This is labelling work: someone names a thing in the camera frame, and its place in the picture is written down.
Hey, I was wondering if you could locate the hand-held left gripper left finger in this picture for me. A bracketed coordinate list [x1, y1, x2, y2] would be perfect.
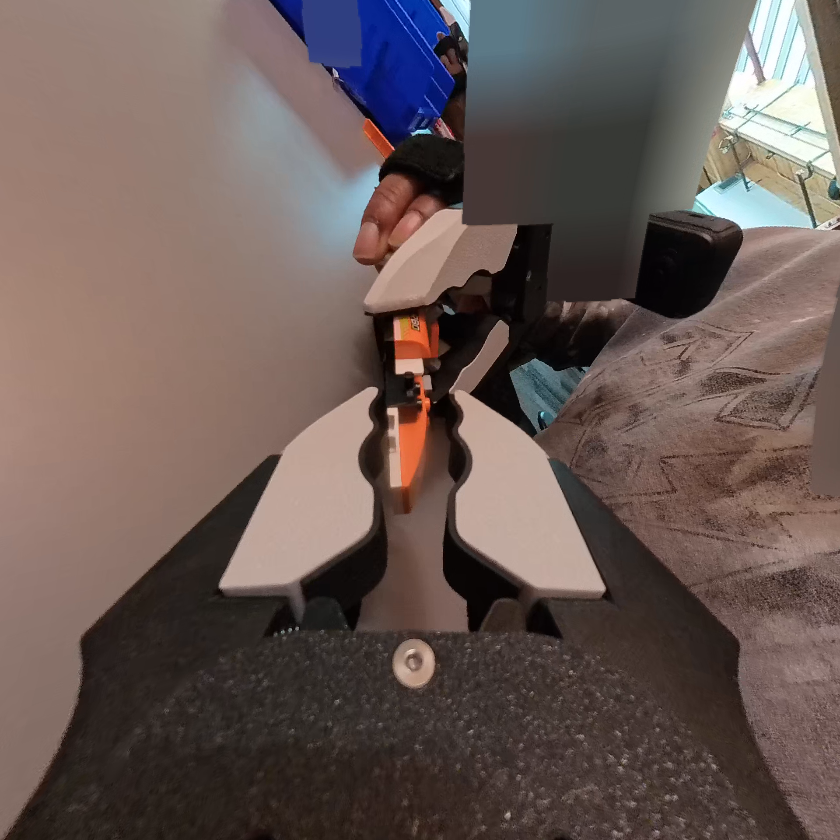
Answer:
[217, 388, 392, 607]

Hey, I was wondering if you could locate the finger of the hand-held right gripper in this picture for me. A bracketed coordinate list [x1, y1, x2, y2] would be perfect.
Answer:
[444, 315, 515, 401]
[363, 208, 523, 316]

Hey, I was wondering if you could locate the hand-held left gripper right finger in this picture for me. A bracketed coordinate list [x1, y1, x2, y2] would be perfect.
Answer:
[444, 390, 609, 607]

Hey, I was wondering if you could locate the orange white lego car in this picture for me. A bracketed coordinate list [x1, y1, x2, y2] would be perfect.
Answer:
[378, 305, 447, 513]

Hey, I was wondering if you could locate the person's right hand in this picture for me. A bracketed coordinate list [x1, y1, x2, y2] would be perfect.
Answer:
[352, 132, 467, 270]

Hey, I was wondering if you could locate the blue storage bin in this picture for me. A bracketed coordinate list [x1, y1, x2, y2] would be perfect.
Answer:
[269, 0, 460, 132]

